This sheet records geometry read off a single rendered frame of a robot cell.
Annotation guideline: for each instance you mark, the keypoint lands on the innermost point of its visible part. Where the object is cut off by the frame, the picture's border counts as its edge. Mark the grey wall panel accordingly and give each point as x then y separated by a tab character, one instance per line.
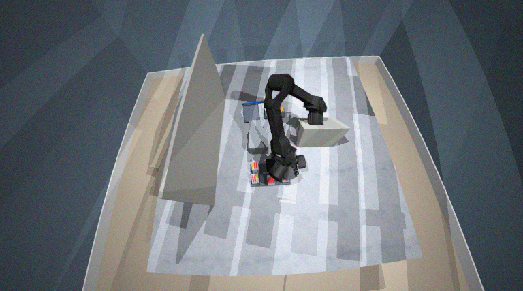
190	172

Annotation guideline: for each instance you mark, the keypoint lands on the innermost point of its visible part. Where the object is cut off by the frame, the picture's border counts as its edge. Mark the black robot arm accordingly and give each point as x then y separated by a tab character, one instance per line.
280	144

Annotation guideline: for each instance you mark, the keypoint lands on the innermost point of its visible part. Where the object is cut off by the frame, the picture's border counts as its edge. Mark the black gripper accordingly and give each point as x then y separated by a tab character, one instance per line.
298	160

